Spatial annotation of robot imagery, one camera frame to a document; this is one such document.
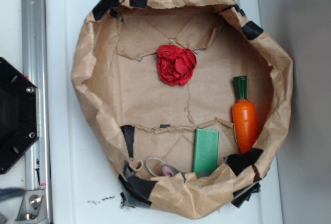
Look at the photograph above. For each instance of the brown paper bag bin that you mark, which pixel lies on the brown paper bag bin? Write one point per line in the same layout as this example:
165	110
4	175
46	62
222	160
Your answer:
135	116

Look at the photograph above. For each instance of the crumpled red paper ball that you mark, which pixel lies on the crumpled red paper ball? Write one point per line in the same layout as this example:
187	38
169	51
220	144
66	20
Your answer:
175	65

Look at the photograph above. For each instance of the green rectangular block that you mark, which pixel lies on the green rectangular block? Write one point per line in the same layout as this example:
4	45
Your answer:
205	151

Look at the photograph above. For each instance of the grey pink toy mouse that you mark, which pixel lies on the grey pink toy mouse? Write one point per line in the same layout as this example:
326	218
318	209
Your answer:
168	170

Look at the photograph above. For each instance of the orange toy carrot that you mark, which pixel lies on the orange toy carrot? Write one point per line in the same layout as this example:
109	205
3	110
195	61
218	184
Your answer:
244	116

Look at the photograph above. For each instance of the aluminium extrusion rail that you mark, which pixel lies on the aluminium extrusion rail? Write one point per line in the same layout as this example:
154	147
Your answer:
37	158

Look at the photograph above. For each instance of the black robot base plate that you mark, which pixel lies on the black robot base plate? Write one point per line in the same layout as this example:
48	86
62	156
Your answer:
18	115

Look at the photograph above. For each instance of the metal corner bracket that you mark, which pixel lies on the metal corner bracket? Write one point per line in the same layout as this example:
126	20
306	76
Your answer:
33	207

